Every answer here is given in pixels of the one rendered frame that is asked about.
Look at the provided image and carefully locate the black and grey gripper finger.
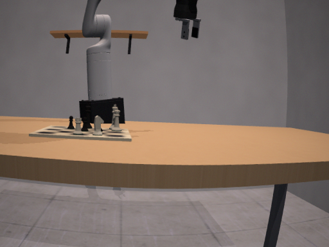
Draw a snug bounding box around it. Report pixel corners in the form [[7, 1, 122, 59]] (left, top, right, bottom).
[[175, 18, 190, 40], [189, 18, 201, 38]]

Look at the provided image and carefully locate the white knight chess piece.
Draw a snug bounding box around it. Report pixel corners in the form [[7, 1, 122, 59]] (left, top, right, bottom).
[[93, 116, 104, 136]]

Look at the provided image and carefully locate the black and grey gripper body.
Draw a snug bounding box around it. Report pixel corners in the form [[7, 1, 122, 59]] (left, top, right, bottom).
[[173, 0, 197, 19]]

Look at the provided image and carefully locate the white rook chess piece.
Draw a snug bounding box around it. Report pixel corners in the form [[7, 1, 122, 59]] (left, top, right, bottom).
[[73, 118, 83, 134]]

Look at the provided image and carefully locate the black and cream chessboard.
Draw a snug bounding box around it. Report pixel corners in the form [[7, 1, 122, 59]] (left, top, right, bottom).
[[29, 125, 132, 142]]

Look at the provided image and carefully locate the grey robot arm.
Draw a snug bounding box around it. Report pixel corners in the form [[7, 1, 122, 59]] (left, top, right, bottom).
[[82, 0, 112, 101]]

